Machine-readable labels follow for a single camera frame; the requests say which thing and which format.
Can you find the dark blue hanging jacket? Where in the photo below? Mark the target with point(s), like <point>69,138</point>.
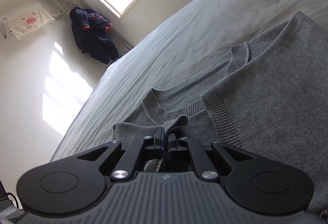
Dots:
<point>91,33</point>

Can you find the grey bed sheet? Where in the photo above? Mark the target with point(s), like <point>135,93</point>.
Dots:
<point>183,45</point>

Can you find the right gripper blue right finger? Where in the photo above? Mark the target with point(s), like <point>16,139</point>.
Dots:
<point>173,145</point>

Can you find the covered white air conditioner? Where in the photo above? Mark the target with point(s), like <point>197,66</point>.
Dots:
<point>26,21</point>

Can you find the grey knitted sweater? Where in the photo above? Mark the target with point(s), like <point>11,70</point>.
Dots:
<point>267,96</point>

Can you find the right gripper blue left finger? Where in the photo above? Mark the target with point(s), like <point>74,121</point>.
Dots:
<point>159,143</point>

